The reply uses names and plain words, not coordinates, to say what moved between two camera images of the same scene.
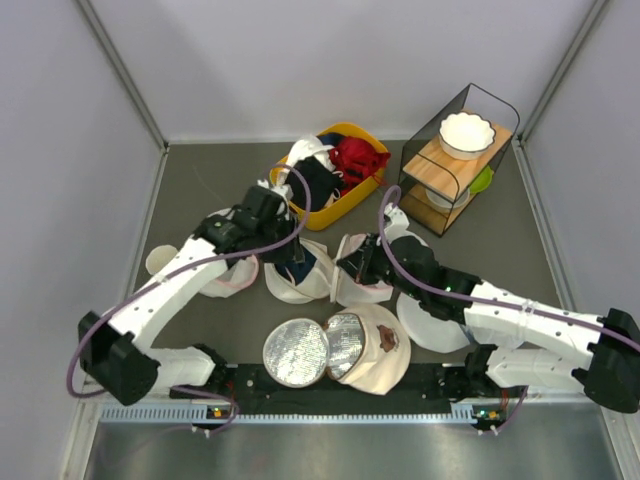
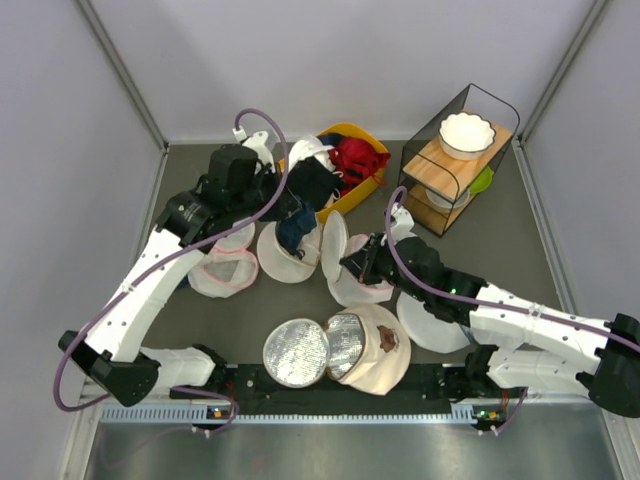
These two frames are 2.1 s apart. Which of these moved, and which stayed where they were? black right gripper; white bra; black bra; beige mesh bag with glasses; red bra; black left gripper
Moved: beige mesh bag with glasses; black left gripper
Stayed: black bra; red bra; white bra; black right gripper
